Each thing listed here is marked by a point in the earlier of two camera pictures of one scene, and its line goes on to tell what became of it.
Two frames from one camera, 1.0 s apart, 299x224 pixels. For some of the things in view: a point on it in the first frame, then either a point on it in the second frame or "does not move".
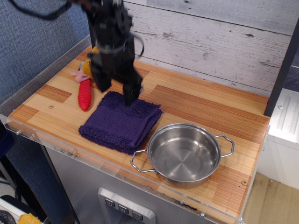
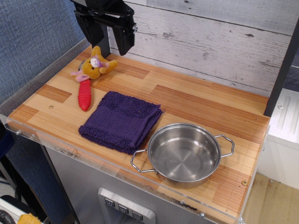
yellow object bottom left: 28,218 does not move
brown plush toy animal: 86,72 does not move
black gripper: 119,61 to 117,10
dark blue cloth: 113,124 does not move
